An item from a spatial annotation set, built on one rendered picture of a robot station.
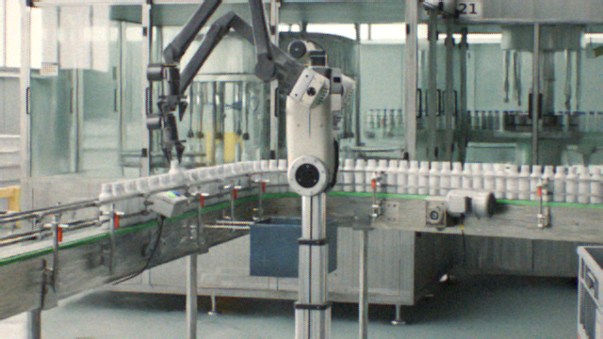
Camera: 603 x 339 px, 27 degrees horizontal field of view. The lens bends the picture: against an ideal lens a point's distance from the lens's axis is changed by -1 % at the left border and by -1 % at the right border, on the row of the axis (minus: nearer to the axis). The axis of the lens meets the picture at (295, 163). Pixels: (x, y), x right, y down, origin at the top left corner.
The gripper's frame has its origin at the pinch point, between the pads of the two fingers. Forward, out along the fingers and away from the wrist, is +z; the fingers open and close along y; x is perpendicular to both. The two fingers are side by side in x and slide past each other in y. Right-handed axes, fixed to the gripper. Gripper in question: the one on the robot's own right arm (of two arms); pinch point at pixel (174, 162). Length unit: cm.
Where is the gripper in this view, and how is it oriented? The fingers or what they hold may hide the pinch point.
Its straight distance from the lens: 524.8
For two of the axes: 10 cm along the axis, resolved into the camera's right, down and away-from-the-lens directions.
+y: -9.6, 1.1, 2.6
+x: -2.6, 0.5, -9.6
